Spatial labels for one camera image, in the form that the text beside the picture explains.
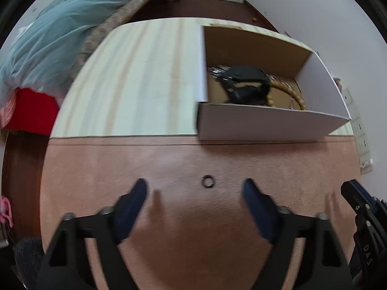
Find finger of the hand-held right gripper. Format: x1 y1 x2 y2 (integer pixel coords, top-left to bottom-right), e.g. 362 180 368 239
341 180 377 227
373 197 387 219

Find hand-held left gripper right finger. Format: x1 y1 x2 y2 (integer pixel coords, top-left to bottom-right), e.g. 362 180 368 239
243 178 356 290

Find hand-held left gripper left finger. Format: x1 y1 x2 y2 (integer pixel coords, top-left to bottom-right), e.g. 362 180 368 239
35 178 149 290

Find white cardboard box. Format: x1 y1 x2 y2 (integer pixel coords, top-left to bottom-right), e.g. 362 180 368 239
196 24 353 142

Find wooden bead bracelet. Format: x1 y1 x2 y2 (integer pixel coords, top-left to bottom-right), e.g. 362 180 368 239
268 77 306 111

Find black smart wristband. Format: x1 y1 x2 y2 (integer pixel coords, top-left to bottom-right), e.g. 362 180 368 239
225 66 271 106

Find chunky silver chain bracelet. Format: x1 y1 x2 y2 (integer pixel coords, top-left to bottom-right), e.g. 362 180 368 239
208 65 230 80

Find pink slippers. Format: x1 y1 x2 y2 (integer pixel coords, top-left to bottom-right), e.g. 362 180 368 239
0 196 14 228

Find red bed sheet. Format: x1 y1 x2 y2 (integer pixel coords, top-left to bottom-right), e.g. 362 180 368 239
0 87 61 136

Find patterned mattress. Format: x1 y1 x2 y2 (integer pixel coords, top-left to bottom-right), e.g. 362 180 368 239
73 0 174 76

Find light blue blanket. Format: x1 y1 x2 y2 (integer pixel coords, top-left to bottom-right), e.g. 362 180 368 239
0 0 158 103

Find white wall socket strip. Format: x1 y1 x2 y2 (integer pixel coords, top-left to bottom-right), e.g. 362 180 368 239
345 87 375 174

